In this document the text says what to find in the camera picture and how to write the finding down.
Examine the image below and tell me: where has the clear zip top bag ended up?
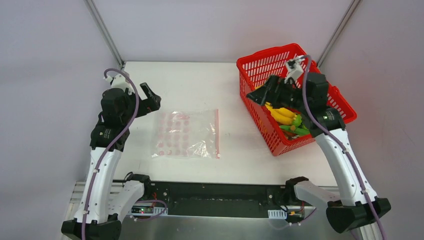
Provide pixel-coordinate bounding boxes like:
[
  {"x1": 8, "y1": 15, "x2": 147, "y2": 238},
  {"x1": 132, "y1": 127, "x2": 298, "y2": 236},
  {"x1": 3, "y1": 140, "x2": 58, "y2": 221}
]
[{"x1": 151, "y1": 109, "x2": 221, "y2": 159}]

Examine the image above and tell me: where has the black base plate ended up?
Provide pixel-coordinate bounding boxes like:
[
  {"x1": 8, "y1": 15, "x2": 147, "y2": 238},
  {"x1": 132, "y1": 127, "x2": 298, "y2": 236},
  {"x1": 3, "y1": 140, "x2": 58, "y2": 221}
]
[{"x1": 140, "y1": 181, "x2": 310, "y2": 218}]

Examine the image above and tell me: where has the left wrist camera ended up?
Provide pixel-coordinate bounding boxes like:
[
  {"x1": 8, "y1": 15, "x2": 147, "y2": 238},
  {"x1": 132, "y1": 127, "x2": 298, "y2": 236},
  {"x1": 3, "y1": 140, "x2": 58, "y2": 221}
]
[{"x1": 103, "y1": 74, "x2": 131, "y2": 91}]

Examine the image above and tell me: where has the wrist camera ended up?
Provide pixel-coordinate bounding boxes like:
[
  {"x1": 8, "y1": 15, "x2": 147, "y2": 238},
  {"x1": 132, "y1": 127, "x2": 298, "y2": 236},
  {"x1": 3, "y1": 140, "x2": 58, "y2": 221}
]
[
  {"x1": 284, "y1": 56, "x2": 305, "y2": 84},
  {"x1": 103, "y1": 74, "x2": 131, "y2": 91}
]

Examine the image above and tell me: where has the red plastic basket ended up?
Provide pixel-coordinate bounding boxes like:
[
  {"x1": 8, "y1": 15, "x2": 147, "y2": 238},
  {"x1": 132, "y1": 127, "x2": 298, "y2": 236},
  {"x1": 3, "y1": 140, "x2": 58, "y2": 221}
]
[{"x1": 236, "y1": 43, "x2": 358, "y2": 157}]

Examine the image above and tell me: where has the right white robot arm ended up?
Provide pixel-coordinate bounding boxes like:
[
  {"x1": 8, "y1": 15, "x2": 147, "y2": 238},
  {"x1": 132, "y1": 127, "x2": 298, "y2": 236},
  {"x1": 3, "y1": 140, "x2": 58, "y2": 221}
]
[{"x1": 246, "y1": 72, "x2": 391, "y2": 239}]

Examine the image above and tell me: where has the yellow banana bunch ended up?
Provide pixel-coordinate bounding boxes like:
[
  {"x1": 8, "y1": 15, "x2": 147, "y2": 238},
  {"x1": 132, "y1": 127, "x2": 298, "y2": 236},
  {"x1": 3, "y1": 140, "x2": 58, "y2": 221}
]
[{"x1": 265, "y1": 103, "x2": 297, "y2": 126}]

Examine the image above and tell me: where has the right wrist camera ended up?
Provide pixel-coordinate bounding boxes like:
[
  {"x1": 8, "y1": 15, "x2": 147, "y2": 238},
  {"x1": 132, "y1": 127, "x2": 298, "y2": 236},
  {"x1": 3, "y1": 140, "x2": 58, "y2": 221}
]
[{"x1": 284, "y1": 56, "x2": 305, "y2": 84}]

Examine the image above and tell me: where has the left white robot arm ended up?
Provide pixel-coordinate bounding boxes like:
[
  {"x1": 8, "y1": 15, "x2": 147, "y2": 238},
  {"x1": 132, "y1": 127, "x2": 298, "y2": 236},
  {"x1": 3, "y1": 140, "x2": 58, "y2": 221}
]
[{"x1": 61, "y1": 82, "x2": 162, "y2": 240}]

